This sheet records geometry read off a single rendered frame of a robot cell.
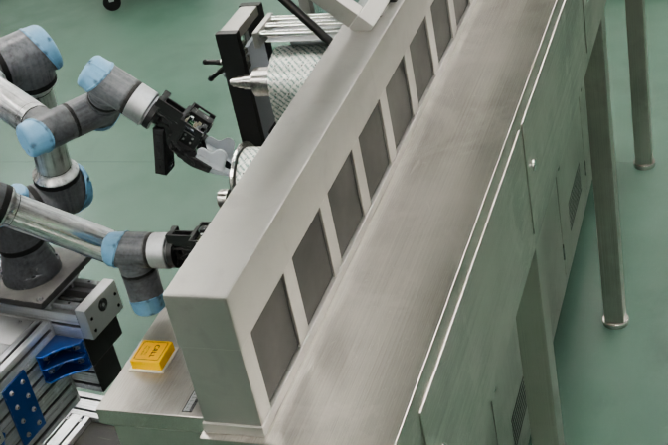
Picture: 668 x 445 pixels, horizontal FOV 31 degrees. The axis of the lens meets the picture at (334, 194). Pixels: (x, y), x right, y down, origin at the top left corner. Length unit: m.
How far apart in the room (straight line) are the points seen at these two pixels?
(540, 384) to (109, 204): 2.80
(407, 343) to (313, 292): 0.15
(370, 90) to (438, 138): 0.23
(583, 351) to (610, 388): 0.19
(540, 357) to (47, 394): 1.28
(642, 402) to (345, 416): 2.18
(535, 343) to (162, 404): 0.77
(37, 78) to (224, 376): 1.51
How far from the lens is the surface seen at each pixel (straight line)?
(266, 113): 2.75
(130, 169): 5.30
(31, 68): 2.85
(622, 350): 3.80
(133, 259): 2.54
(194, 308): 1.41
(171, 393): 2.51
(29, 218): 2.63
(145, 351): 2.60
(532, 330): 2.56
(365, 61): 1.85
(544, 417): 2.71
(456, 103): 2.14
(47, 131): 2.48
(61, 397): 3.25
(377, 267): 1.75
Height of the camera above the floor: 2.44
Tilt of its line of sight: 31 degrees down
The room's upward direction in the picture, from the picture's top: 12 degrees counter-clockwise
